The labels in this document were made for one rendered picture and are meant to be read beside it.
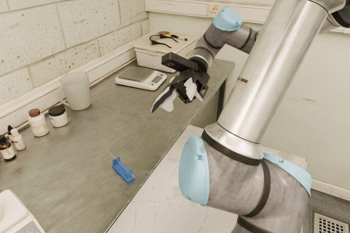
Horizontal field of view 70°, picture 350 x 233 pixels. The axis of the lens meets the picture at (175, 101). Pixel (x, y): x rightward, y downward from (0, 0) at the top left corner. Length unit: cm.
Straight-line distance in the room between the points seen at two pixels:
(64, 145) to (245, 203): 79
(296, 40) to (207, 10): 131
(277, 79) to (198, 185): 21
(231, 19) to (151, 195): 59
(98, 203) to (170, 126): 45
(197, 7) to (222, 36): 95
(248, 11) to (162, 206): 122
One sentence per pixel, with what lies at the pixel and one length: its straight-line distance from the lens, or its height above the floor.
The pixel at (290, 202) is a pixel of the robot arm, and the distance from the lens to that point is 53.
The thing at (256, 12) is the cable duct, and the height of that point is 124.
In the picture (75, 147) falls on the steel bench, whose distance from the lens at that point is 107.
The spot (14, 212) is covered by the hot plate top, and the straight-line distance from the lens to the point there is 81.
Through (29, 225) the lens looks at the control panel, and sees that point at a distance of 80.
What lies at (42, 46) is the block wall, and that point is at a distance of 131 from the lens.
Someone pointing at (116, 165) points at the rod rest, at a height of 91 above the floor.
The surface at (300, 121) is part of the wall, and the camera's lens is 193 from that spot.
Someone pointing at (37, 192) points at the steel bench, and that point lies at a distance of 96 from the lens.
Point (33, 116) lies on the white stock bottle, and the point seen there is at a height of 100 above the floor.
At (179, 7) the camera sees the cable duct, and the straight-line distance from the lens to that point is 179.
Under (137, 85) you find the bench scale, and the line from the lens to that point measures 140.
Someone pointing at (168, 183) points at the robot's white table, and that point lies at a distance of 88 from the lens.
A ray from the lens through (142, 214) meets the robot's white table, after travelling 81.
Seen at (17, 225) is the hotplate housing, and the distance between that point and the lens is 81.
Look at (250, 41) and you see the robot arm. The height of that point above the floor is 132.
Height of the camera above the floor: 157
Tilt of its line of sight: 31 degrees down
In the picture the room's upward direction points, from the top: straight up
